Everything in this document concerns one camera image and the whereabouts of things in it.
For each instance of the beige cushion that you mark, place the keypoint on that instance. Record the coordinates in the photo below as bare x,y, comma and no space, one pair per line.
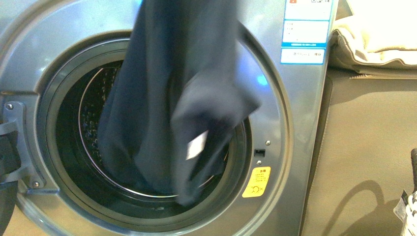
375,38

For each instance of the grey door hinge bracket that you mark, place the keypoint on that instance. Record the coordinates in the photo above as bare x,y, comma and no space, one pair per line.
16,161

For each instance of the orange warning sticker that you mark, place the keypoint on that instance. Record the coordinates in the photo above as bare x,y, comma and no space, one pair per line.
257,182

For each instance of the grey front-load washing machine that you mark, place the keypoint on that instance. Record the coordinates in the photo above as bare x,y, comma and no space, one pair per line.
61,58

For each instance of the dark navy garment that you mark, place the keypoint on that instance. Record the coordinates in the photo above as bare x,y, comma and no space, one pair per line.
175,102

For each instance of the blue white energy label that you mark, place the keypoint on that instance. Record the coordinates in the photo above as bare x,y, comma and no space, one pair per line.
305,31

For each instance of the black white object at edge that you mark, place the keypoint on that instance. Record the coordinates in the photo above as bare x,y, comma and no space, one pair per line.
406,209

